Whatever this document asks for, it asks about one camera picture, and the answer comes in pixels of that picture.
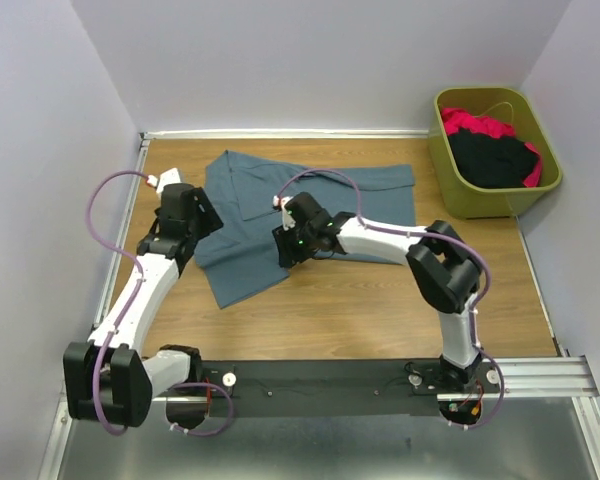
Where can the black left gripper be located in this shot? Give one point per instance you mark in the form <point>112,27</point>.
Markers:
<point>206,211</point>

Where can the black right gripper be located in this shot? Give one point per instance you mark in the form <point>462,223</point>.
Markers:
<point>284,245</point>

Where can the blue-grey t shirt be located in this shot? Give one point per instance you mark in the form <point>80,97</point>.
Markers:
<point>240,260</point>

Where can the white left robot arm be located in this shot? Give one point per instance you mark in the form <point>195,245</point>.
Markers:
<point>106,379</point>

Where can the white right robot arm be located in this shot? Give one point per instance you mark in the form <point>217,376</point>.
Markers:
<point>447,274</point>

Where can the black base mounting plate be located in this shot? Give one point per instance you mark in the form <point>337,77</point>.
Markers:
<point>328,388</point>

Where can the red t shirt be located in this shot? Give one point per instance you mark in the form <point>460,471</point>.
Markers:
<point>457,118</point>

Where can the black t shirt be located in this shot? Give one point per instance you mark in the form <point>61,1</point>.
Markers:
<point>495,163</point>

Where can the olive green plastic bin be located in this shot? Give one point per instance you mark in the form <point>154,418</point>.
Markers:
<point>466,201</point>

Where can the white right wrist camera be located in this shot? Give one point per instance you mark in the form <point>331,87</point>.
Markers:
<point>280,203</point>

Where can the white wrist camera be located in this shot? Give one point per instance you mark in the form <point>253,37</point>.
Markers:
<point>168,177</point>
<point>280,203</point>

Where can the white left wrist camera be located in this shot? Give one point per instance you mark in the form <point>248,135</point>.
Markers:
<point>168,177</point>

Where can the aluminium frame rail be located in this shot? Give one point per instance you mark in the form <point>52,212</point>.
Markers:
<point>544,377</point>

